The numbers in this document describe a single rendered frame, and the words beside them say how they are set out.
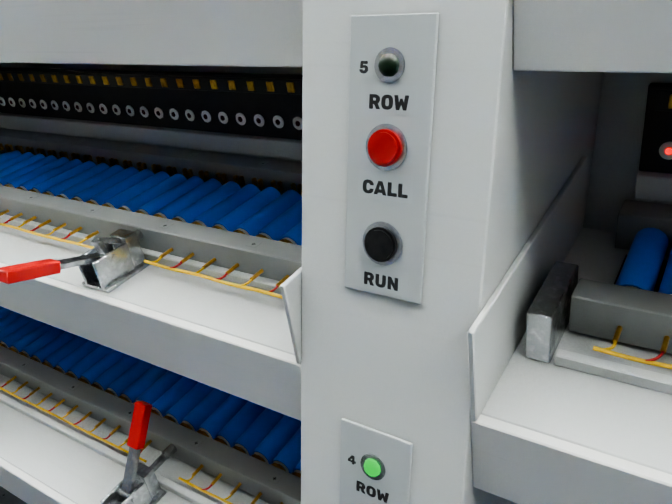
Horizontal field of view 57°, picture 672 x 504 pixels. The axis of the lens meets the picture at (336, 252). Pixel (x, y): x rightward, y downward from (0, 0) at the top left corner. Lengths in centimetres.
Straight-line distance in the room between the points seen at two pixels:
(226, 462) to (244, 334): 18
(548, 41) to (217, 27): 17
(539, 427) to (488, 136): 13
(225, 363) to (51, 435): 31
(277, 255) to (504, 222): 16
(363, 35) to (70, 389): 48
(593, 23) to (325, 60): 11
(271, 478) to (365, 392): 20
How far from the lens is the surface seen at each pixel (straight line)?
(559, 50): 26
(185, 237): 43
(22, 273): 42
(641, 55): 25
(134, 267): 46
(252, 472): 51
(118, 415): 60
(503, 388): 31
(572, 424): 30
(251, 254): 40
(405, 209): 27
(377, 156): 27
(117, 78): 65
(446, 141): 26
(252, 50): 33
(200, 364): 40
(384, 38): 27
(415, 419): 31
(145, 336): 42
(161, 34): 37
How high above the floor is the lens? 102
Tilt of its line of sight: 16 degrees down
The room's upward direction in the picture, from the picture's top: 1 degrees clockwise
